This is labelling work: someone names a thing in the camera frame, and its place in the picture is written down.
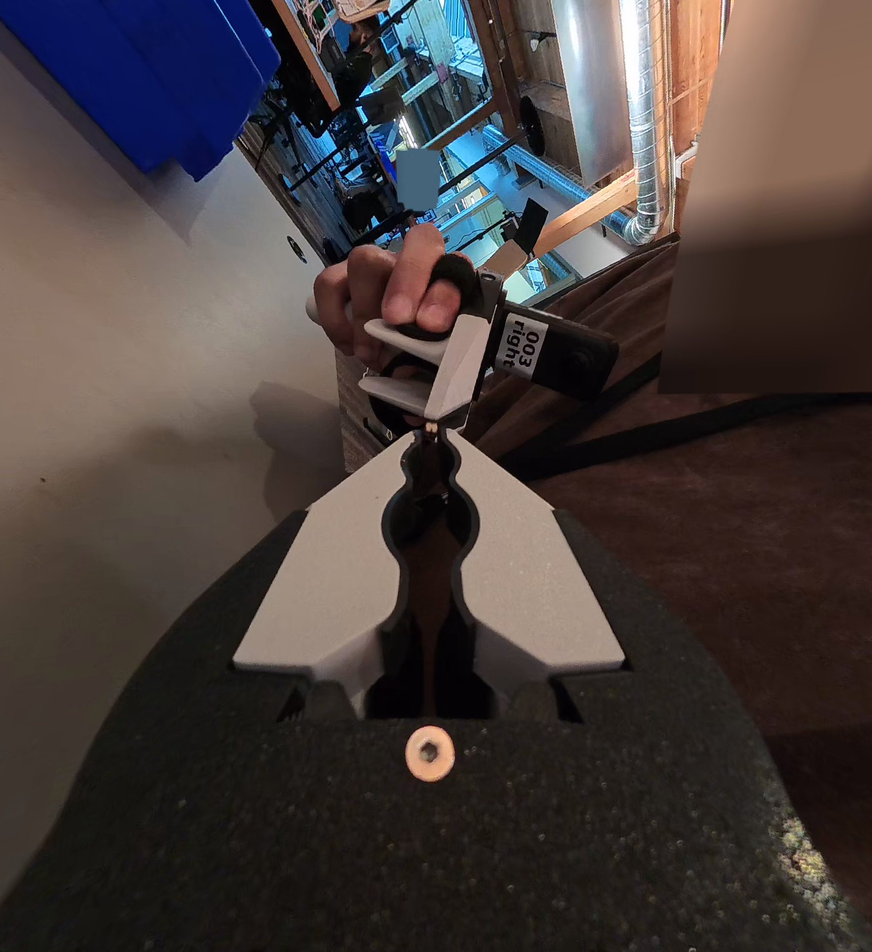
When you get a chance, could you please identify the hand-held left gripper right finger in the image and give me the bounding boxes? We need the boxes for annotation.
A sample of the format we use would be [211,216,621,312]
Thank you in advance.
[439,431,627,706]

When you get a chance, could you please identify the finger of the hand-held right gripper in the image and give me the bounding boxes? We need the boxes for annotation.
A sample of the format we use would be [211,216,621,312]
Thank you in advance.
[423,312,494,434]

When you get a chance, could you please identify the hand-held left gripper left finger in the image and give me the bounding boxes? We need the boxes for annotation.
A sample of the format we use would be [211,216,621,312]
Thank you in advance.
[232,433,422,716]

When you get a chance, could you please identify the person's right hand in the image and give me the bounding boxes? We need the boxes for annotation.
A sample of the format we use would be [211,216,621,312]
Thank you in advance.
[313,222,462,359]

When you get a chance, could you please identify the black round disc on pole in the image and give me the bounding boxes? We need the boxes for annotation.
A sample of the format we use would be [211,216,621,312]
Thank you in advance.
[516,95,549,159]

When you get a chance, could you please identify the wooden desk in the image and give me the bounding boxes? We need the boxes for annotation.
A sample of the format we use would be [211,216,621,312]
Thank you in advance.
[271,0,342,114]

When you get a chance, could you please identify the blue plastic bin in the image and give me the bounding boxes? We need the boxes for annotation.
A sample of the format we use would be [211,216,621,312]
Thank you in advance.
[0,0,283,183]

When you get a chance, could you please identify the black lanyard strap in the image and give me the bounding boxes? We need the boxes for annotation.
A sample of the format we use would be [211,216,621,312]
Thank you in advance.
[496,353,872,480]

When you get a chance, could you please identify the grey rectangular air duct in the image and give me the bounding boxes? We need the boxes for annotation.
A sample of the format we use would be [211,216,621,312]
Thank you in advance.
[551,0,635,188]

